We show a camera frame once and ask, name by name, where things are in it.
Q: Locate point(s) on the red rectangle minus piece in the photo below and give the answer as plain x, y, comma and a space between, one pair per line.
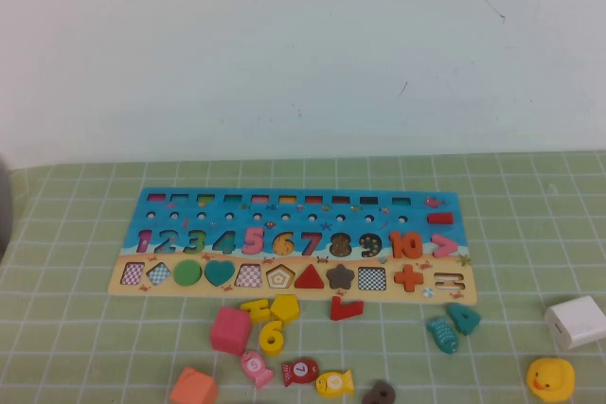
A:
440, 218

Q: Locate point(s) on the red triangle piece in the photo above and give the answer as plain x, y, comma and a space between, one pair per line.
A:
310, 280

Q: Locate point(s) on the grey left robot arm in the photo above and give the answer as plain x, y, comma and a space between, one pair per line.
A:
5, 205

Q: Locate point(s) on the white USB wall charger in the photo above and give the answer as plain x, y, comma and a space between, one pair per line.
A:
577, 323

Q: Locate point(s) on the pink square block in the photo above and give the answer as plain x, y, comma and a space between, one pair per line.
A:
230, 330

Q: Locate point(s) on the green number three piece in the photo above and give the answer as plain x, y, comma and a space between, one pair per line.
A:
199, 249

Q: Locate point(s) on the orange number ten piece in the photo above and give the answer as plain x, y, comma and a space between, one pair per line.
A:
397, 245

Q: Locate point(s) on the pink greater-than sign piece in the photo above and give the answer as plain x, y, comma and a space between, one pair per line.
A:
450, 246

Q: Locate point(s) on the teal number four piece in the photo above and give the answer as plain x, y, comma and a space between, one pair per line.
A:
468, 323

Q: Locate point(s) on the brown number eight piece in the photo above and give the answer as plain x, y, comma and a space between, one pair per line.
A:
371, 397

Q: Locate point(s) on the orange wooden block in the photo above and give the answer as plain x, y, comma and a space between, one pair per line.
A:
191, 390

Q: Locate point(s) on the pink wooden fish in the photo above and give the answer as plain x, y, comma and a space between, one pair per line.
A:
254, 366

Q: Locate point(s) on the red less-than sign piece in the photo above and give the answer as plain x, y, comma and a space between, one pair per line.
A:
337, 311

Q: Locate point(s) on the wooden number shape puzzle board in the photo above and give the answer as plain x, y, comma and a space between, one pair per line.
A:
331, 226

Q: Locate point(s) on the red wooden fish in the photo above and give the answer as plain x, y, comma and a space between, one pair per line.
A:
300, 370

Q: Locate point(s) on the yellow pentagon piece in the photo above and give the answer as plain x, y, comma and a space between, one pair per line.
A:
284, 308

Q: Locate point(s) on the teal wooden fish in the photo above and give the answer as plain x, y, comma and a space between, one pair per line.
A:
442, 335

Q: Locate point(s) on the yellow wooden fish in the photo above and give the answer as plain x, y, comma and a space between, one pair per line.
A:
333, 382

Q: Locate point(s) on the green circle piece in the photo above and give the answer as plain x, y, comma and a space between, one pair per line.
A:
187, 273

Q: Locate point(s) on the yellow rubber duck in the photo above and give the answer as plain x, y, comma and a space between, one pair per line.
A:
554, 375

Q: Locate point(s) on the orange plus sign piece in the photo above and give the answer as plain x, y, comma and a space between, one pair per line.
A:
408, 277

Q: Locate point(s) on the teal heart piece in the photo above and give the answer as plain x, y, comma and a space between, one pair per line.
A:
219, 272

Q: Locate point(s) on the yellow number six piece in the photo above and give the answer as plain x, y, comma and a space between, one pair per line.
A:
272, 351

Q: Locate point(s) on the yellow equals sign piece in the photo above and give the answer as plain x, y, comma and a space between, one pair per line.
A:
255, 311

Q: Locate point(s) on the pink number five piece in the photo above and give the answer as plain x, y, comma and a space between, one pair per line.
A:
258, 244

